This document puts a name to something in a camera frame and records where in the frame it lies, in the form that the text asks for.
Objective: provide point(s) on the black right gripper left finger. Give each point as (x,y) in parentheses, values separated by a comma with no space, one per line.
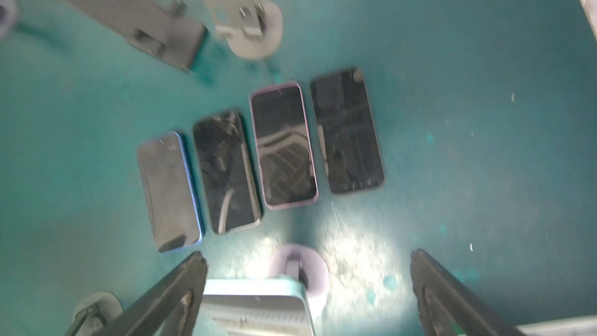
(171,307)

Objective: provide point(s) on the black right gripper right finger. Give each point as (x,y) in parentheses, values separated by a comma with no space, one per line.
(446,306)

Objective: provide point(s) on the black phone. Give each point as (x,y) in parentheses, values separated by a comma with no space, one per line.
(347,132)
(258,306)
(169,191)

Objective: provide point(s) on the black phone stand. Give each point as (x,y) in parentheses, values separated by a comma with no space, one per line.
(226,172)

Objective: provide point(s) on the phone with pink case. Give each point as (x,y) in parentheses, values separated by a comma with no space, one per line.
(283,145)

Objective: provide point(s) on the black folding stand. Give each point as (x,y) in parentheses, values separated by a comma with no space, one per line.
(166,33)

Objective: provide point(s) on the grey stand front-left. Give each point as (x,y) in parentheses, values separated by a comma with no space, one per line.
(93,313)

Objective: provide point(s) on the grey round-base phone stand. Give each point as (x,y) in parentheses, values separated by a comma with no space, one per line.
(253,29)

